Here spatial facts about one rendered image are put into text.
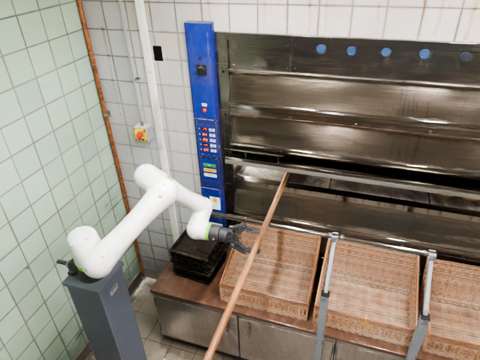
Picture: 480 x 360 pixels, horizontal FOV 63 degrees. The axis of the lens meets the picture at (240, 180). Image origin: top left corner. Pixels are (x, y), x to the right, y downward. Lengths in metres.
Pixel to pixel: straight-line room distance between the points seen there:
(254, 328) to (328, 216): 0.85
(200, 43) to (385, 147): 1.15
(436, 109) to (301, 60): 0.71
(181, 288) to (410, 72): 1.86
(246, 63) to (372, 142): 0.82
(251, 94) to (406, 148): 0.89
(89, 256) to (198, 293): 1.07
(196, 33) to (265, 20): 0.38
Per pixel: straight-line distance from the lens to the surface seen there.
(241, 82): 2.28
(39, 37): 2.40
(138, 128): 2.61
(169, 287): 2.73
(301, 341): 2.58
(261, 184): 2.52
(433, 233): 2.60
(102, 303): 2.03
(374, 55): 2.11
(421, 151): 2.29
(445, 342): 2.48
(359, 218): 2.55
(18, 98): 2.30
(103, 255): 1.75
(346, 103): 2.17
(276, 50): 2.17
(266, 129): 2.33
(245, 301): 2.53
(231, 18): 2.19
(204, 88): 2.32
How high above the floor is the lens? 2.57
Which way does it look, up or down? 33 degrees down
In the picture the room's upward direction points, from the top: 2 degrees counter-clockwise
